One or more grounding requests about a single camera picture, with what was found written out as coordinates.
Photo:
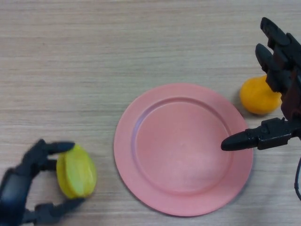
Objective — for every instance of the yellow starfruit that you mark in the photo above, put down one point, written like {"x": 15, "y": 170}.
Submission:
{"x": 77, "y": 174}

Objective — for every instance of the pink round plate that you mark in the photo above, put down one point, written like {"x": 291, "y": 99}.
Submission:
{"x": 181, "y": 153}

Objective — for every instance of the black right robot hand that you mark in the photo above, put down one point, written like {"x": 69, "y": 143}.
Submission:
{"x": 290, "y": 94}

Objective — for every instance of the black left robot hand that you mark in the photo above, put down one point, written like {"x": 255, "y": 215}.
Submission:
{"x": 14, "y": 193}

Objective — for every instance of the orange yellow pear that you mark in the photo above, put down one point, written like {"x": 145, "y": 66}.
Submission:
{"x": 256, "y": 99}

